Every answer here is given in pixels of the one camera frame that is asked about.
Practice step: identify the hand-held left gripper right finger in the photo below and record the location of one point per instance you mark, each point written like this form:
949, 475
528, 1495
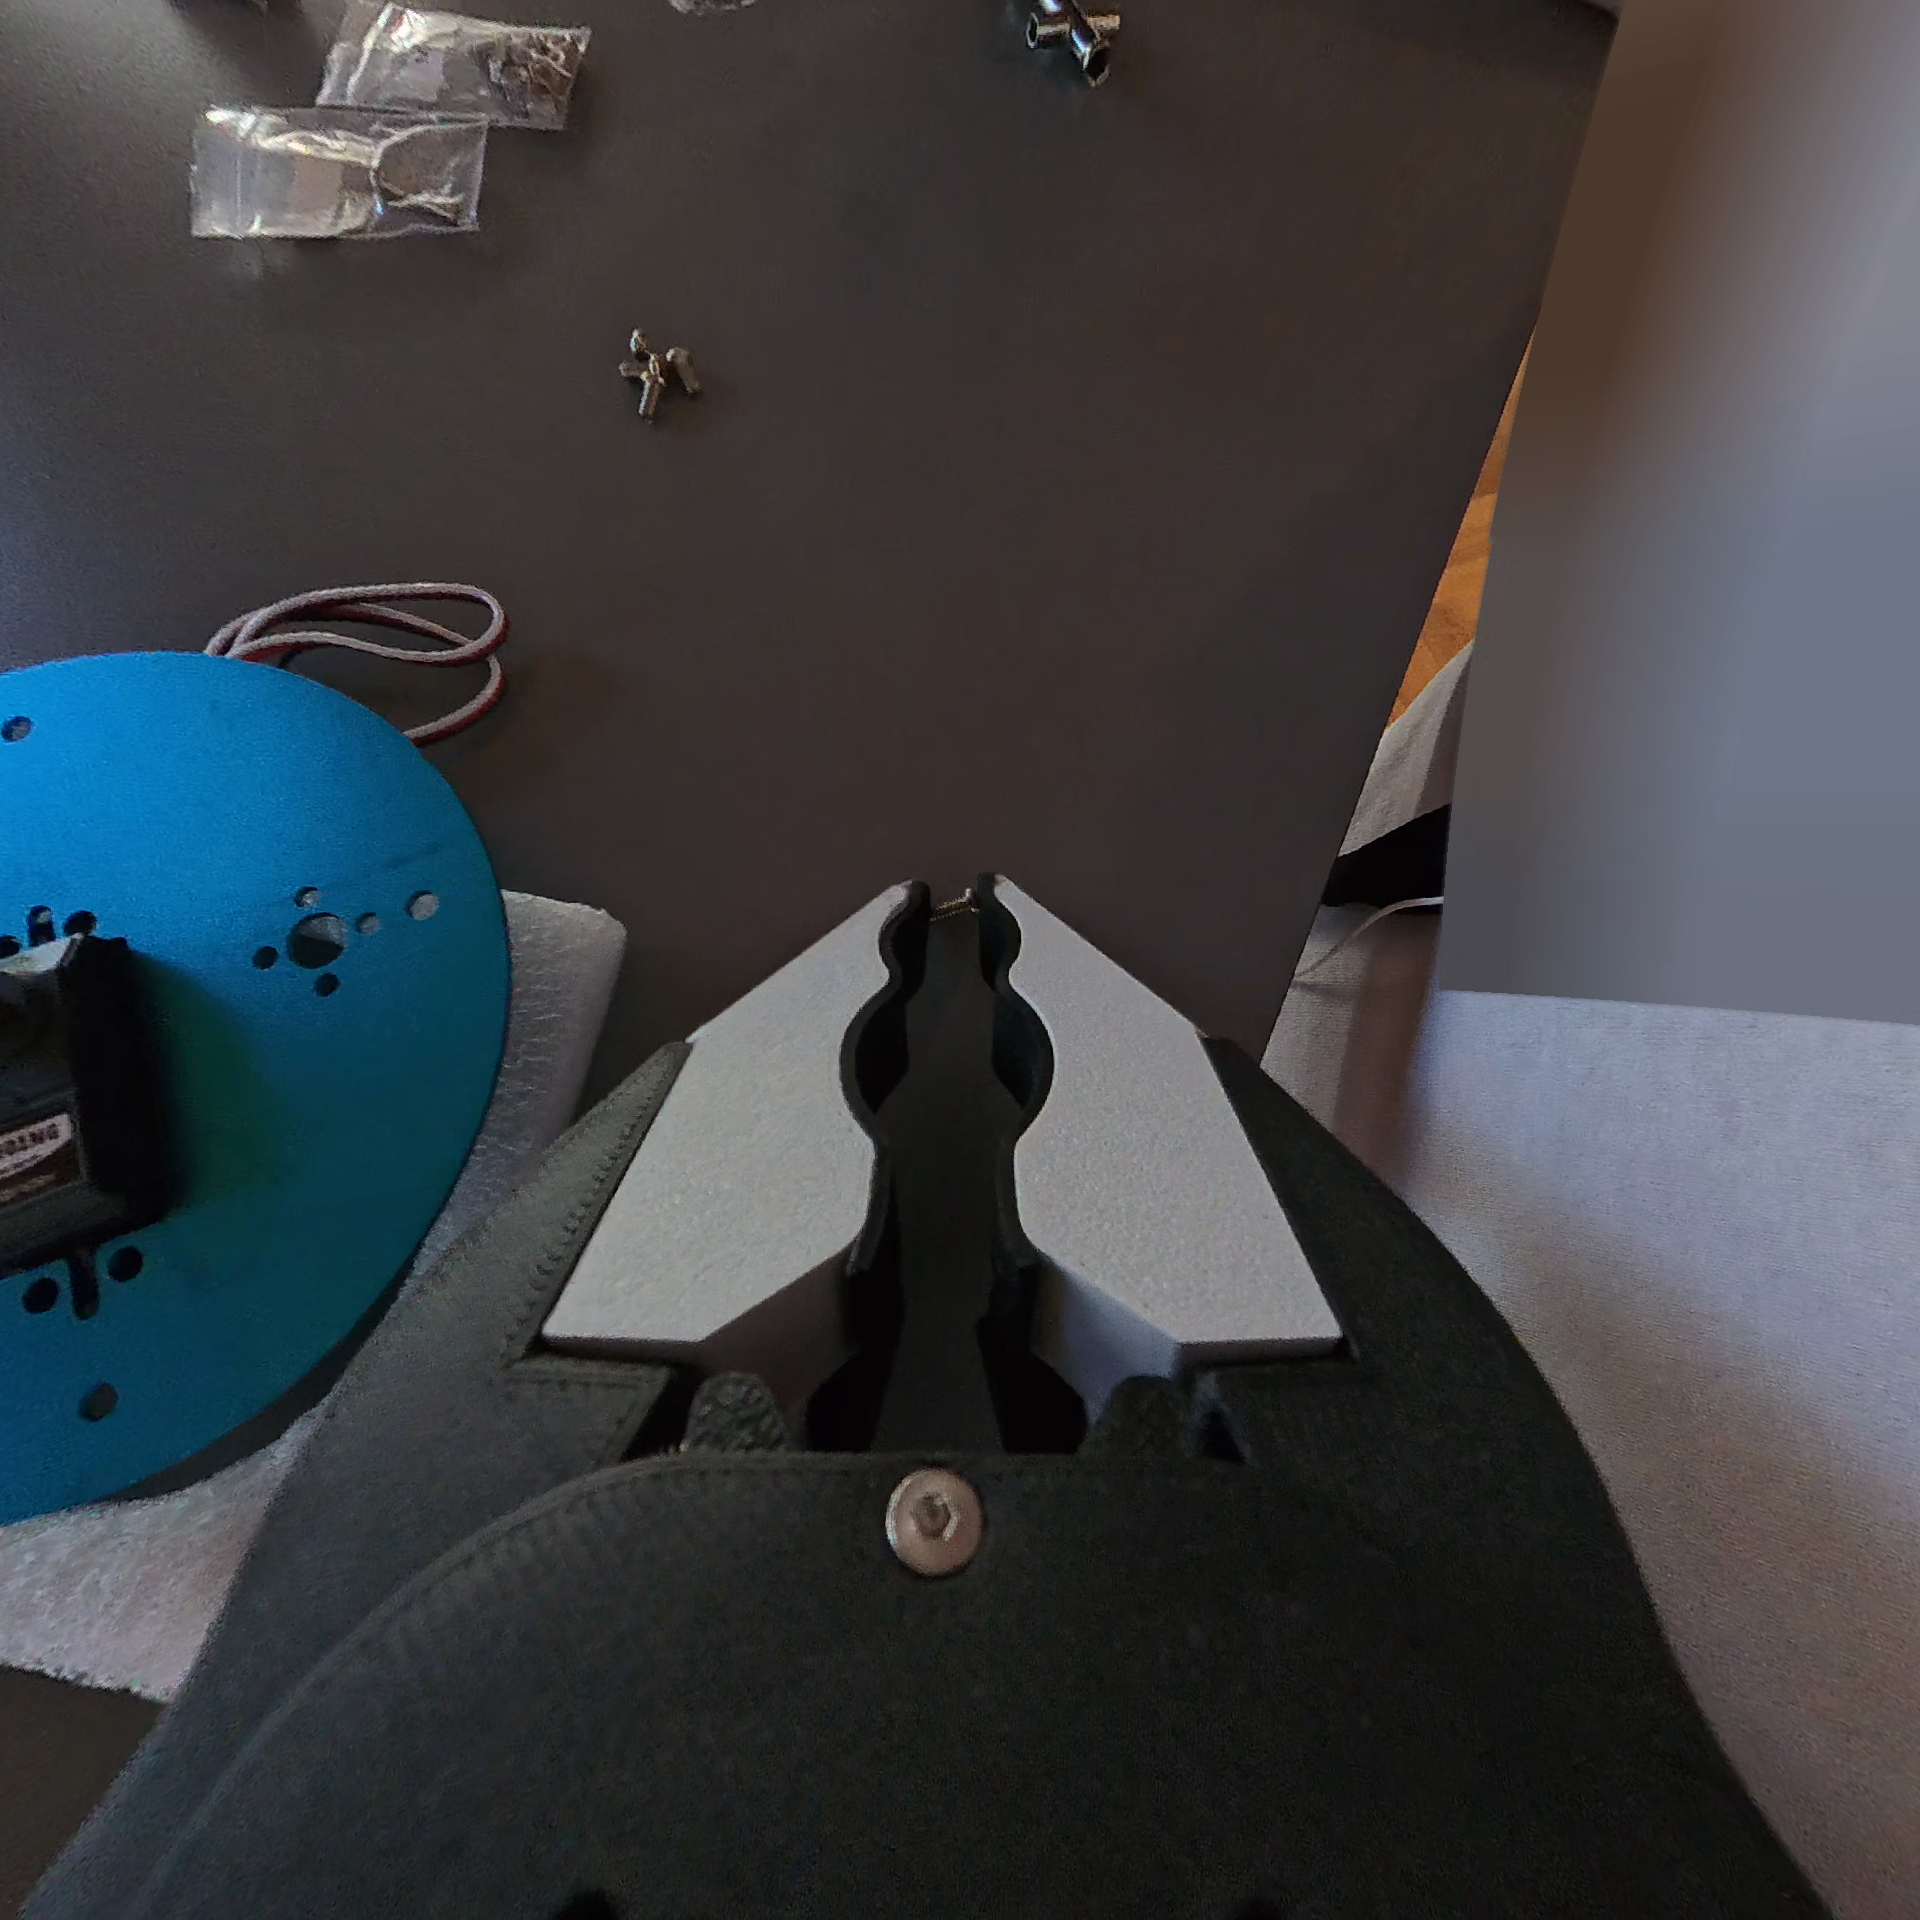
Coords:
1184, 1201

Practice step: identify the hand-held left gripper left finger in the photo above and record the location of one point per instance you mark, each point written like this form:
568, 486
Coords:
705, 1201

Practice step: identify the blue round metal plate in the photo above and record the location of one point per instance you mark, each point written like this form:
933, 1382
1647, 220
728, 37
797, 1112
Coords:
224, 1081

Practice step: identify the black servo motor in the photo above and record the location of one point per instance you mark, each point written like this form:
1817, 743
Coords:
60, 1094

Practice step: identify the dark grey desk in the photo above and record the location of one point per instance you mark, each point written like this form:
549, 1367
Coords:
974, 525

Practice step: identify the person's white shirt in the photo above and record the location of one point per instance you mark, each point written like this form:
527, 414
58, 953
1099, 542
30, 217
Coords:
1694, 1274

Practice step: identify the white foam sheet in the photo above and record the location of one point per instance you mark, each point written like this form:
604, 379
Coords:
105, 1590

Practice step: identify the clear bag with flat part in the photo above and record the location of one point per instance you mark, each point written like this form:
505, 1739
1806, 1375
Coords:
330, 173

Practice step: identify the clear bag of nuts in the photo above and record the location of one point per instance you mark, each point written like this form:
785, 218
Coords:
451, 68

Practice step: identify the metal cross socket wrench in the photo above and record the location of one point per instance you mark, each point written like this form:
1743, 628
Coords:
1073, 33

